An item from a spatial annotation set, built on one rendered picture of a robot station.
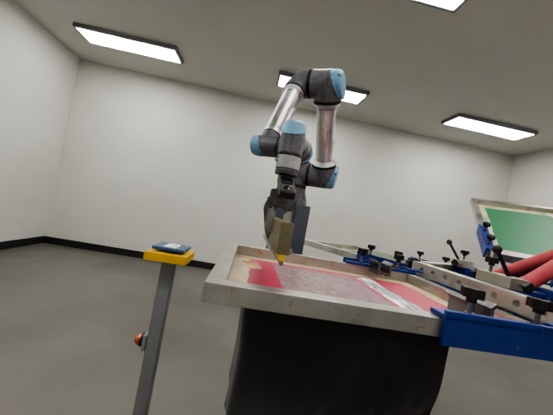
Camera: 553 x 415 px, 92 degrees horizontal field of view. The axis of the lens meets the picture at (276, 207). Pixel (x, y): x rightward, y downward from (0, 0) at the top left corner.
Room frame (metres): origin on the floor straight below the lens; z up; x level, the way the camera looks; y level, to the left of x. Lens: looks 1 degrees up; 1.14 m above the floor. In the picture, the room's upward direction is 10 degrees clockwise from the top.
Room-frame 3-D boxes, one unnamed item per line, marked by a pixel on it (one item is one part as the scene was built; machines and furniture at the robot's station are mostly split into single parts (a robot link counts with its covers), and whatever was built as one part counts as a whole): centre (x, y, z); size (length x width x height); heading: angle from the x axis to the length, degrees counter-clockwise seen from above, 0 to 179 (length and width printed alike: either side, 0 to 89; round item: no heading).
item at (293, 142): (0.83, -0.01, 1.37); 0.09 x 0.08 x 0.11; 160
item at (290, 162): (0.83, -0.01, 1.29); 0.08 x 0.08 x 0.05
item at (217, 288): (0.83, -0.26, 0.97); 0.79 x 0.58 x 0.04; 95
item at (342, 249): (1.67, -0.78, 1.05); 1.08 x 0.61 x 0.23; 35
